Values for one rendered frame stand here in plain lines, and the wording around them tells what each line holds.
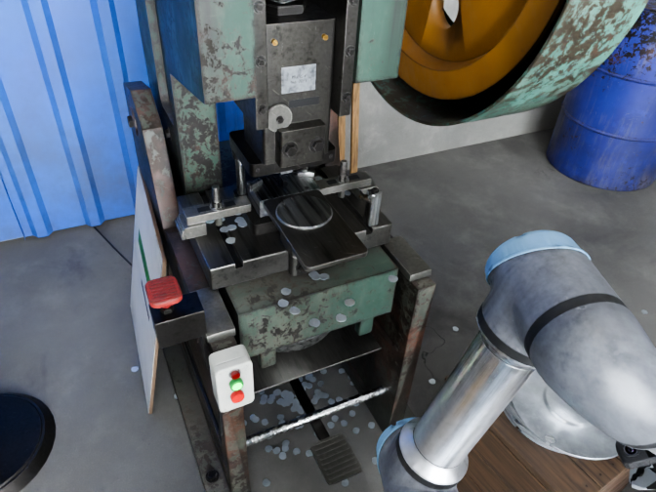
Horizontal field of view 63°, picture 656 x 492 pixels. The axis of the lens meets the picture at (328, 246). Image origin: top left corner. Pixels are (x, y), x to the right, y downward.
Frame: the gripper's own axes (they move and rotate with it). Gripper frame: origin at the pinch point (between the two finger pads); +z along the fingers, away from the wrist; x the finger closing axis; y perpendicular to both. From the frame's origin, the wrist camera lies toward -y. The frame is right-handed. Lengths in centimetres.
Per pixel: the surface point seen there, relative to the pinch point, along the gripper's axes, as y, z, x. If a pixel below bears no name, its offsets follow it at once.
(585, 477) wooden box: -0.9, 12.6, 6.8
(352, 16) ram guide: -61, -65, 53
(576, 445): -2.7, 8.5, 12.1
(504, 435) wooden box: -16.0, 14.1, 17.3
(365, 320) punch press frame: -49, 3, 41
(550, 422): -6.4, 9.0, 18.0
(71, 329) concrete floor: -141, 61, 81
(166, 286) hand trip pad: -92, -22, 26
